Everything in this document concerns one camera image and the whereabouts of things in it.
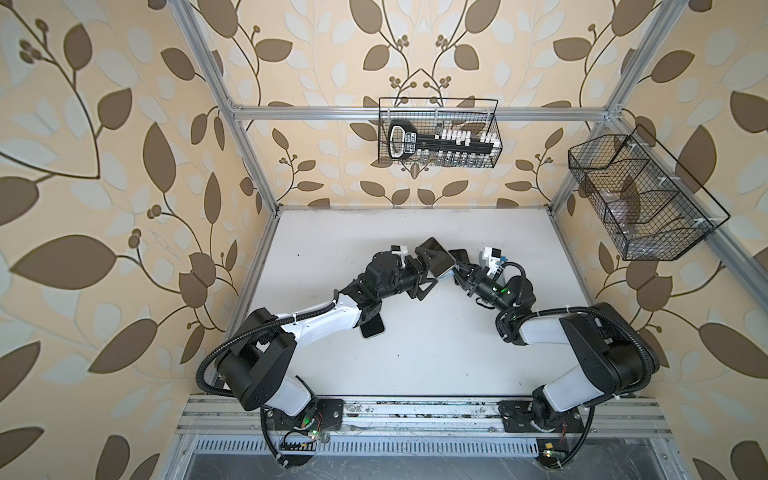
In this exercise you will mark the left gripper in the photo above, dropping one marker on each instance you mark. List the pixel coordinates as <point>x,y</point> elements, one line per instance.
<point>418,273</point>

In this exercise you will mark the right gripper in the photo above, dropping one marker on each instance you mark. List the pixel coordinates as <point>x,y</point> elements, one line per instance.
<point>473,280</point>

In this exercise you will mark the black phone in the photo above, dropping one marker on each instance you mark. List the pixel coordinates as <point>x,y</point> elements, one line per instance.
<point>372,327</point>
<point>439,262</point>
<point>461,258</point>

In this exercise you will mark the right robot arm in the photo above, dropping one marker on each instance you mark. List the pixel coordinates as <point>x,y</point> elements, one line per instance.
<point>612,358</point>

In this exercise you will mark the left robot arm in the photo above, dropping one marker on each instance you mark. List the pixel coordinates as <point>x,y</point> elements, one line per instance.
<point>252,366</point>

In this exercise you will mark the black tool in basket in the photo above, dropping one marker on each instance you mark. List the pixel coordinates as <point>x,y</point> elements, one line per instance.
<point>403,141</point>

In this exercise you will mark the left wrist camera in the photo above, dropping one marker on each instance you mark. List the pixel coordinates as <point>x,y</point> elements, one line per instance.
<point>400,250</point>

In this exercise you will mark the back wall wire basket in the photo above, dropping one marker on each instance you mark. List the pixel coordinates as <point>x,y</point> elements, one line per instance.
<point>436,131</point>

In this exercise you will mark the wall wire basket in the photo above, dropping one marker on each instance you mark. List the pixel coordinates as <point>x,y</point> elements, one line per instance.
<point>653,207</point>
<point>436,131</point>

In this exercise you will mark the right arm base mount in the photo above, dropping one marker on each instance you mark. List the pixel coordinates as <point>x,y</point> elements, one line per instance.
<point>563,434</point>

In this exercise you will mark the right wall wire basket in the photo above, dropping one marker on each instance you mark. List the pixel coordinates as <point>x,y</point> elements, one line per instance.
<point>653,207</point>

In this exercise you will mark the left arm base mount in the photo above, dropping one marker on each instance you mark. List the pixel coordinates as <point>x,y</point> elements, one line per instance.
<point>293,440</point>

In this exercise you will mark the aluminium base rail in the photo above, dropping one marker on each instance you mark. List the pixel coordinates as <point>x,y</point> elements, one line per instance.
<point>625,418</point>

